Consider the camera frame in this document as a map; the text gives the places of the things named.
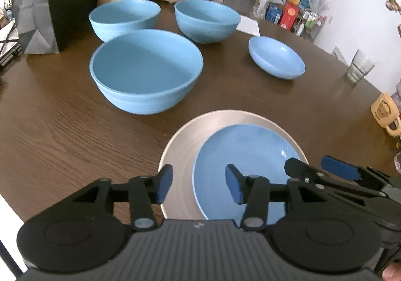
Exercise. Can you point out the white flat carton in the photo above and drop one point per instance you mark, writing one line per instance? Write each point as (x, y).
(340, 55)

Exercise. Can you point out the yellow bear mug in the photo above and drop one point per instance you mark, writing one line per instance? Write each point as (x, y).
(383, 111)

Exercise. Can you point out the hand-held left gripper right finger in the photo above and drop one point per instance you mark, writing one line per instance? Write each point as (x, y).
(235, 185)

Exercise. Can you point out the beige plate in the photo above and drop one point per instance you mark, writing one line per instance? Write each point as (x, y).
(188, 149)

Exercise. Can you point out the red box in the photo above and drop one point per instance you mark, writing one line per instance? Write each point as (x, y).
(288, 16)

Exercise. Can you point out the blue box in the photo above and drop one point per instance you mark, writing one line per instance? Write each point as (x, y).
(273, 14)

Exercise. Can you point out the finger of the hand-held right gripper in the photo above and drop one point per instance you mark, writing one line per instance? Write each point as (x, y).
(300, 169)
(340, 168)

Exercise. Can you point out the person's right hand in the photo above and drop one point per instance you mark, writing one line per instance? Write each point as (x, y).
(393, 274)

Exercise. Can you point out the mottled ceramic vase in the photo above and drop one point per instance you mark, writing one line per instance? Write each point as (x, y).
(398, 90)

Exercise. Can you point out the blue ribbed bowl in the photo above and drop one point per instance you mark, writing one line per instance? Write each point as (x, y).
(144, 64)
(206, 21)
(125, 17)

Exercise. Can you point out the white paper sheet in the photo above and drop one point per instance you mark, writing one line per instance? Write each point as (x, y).
(249, 26)

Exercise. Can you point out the blue plate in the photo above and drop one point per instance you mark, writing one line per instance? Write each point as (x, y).
(244, 149)
(277, 58)

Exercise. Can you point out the black paper bag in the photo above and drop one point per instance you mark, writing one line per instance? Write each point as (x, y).
(56, 2)

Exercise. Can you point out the white plastic bag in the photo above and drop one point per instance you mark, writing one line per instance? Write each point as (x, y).
(269, 3)

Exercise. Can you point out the dried pink flowers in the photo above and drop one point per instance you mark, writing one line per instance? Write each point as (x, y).
(393, 4)

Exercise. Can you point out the glass cup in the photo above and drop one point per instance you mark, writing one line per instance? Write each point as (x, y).
(360, 68)

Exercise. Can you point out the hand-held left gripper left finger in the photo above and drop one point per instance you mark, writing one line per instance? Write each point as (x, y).
(164, 182)

